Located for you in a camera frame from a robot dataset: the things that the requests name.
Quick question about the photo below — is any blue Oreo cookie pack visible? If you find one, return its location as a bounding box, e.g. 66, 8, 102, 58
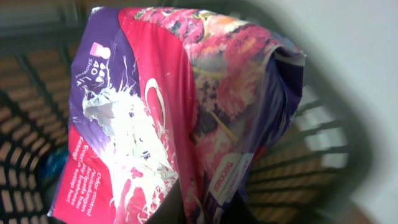
39, 147, 69, 189

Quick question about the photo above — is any grey plastic mesh basket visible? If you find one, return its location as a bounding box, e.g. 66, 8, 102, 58
1, 1, 371, 223

